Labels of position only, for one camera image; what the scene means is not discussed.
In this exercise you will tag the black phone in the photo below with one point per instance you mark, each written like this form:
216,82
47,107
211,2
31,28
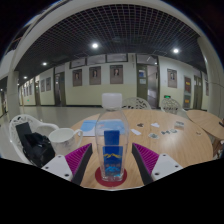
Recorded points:
221,124

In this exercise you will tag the white lattice plastic chair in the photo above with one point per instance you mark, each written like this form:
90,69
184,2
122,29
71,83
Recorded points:
171,105
135,103
33,118

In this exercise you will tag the clear blue-labelled water bottle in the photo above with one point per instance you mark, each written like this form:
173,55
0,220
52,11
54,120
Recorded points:
111,156

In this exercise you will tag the round wooden table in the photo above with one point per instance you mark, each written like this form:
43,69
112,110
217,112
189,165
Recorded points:
203,120

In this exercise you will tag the black bag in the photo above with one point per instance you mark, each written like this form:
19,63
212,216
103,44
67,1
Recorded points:
38,148

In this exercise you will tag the round ceiling lights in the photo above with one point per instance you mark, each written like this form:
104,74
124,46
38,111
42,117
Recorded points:
95,45

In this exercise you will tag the white ceramic mug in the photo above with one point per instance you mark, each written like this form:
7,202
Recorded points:
63,141

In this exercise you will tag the framed wall portraits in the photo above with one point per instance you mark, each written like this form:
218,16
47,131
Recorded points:
116,74

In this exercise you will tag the flat round red coaster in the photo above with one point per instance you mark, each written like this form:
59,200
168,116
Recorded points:
98,180

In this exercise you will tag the green exit sign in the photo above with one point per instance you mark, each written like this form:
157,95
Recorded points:
167,96

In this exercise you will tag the small printed paper card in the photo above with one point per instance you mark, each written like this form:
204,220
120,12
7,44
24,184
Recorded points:
179,124
153,135

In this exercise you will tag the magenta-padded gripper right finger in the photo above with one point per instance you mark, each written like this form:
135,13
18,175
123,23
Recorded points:
164,166

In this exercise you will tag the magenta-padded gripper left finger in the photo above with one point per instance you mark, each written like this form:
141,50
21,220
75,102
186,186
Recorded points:
57,166

